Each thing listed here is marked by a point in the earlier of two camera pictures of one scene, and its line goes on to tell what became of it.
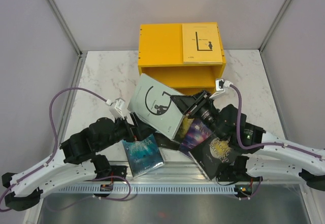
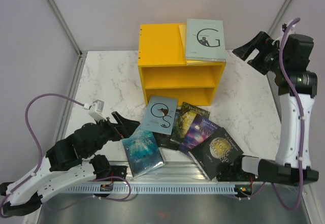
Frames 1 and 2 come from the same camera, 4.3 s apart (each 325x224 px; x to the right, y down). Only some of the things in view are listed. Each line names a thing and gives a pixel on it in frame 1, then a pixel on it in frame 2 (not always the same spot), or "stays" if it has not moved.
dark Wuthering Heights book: (165, 142) stays
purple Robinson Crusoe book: (198, 131) stays
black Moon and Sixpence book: (213, 154) stays
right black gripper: (184, 102) to (262, 42)
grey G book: (151, 101) to (204, 40)
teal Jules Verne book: (143, 155) stays
